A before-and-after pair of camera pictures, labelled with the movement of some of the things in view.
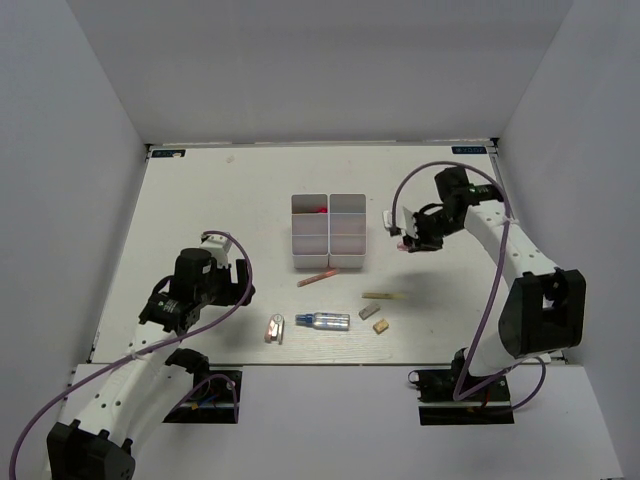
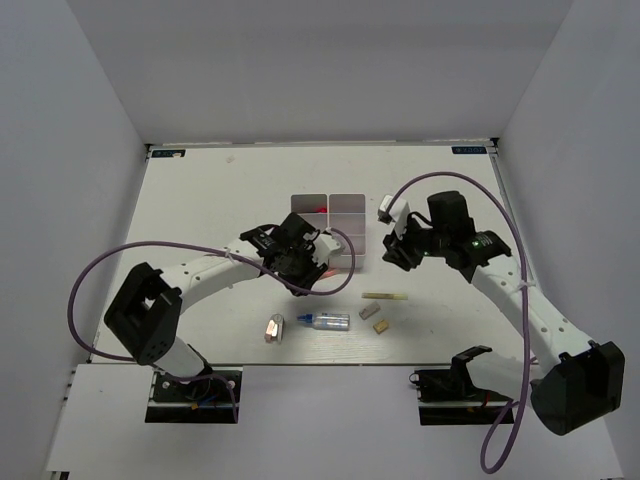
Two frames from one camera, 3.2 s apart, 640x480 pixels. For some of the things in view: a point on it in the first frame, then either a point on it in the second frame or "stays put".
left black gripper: [234, 293] -> [312, 274]
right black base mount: [437, 406] stays put
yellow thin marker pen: [367, 295] stays put
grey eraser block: [368, 311] stays put
